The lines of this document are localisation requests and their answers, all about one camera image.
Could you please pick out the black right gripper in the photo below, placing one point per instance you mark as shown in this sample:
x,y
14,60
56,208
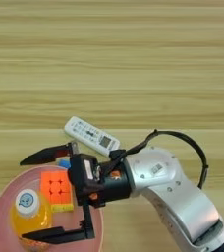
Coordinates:
x,y
115,187

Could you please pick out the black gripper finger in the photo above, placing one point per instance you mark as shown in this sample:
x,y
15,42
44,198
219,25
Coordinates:
x,y
58,235
45,155

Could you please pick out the orange yellow puzzle cube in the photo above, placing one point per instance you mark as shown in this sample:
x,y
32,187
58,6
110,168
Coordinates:
x,y
56,190

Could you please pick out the orange juice bottle white cap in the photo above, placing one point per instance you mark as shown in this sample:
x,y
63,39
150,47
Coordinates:
x,y
27,202

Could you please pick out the white remote control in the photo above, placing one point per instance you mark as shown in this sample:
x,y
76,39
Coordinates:
x,y
84,131

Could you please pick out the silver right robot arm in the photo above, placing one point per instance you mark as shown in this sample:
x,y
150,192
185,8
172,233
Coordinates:
x,y
182,197

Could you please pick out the pink round plate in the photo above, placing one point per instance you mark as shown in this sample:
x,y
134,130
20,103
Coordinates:
x,y
2,223

